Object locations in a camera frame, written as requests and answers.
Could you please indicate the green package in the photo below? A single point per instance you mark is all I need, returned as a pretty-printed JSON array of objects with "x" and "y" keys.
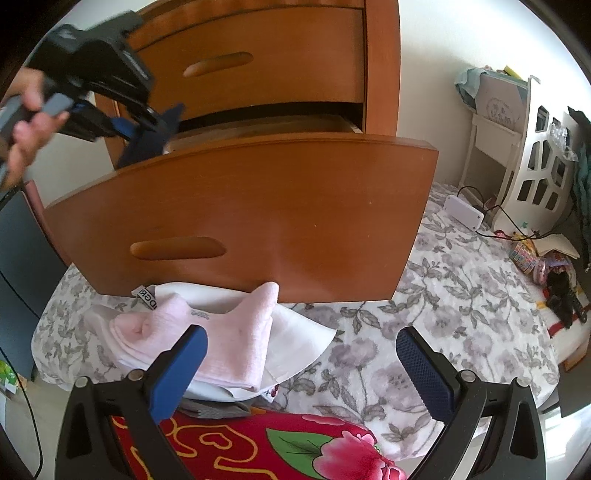
[{"x": 7, "y": 376}]

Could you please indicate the pink rolled mat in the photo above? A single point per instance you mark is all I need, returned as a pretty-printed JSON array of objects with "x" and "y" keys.
[{"x": 33, "y": 196}]

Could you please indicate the colourful toy pile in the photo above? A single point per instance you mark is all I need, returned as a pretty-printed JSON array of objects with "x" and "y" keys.
[{"x": 540, "y": 263}]

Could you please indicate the white cloth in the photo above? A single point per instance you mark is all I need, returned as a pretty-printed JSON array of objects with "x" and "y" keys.
[{"x": 295, "y": 341}]

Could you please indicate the grey floral blanket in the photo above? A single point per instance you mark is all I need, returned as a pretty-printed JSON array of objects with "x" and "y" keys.
[{"x": 392, "y": 332}]

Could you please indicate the small white desk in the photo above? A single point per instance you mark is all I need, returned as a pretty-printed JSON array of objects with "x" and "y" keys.
[{"x": 489, "y": 152}]

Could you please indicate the navy cloth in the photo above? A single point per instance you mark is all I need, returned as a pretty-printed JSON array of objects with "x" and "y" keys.
[{"x": 145, "y": 147}]

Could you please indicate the wooden nightstand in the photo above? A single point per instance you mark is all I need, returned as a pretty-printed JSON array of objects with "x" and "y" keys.
[{"x": 383, "y": 69}]

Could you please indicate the red floral pillow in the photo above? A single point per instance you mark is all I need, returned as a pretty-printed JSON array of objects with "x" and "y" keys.
[{"x": 286, "y": 452}]

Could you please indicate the teal jacket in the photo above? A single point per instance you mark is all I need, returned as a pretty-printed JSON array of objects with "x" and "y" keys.
[{"x": 584, "y": 194}]

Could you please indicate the pink socks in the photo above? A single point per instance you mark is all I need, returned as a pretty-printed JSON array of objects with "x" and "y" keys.
[{"x": 231, "y": 341}]

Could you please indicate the white power box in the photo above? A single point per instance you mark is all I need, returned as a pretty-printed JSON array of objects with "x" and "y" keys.
[{"x": 464, "y": 211}]

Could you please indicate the grey knit cloth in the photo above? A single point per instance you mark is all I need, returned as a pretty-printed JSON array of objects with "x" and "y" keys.
[{"x": 212, "y": 408}]

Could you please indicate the plain wooden drawer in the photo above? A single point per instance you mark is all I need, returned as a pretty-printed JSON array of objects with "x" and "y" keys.
[{"x": 286, "y": 78}]

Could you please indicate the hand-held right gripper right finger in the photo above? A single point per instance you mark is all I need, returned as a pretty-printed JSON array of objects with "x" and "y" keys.
[{"x": 425, "y": 374}]

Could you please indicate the black toy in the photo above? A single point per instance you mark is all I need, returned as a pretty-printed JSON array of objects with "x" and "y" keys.
[{"x": 565, "y": 295}]

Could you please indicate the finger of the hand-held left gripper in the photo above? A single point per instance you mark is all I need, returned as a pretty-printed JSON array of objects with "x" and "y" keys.
[
  {"x": 138, "y": 113},
  {"x": 122, "y": 129}
]

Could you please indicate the person's left hand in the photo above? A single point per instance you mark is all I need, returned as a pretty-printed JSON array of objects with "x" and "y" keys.
[{"x": 32, "y": 138}]

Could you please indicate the dark blue-grey panel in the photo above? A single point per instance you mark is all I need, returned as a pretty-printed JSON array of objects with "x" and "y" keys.
[{"x": 23, "y": 277}]

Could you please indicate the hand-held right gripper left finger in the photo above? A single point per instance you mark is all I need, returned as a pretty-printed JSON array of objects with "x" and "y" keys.
[{"x": 180, "y": 374}]

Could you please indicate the teal cloth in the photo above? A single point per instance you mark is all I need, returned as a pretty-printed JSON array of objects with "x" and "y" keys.
[{"x": 467, "y": 85}]

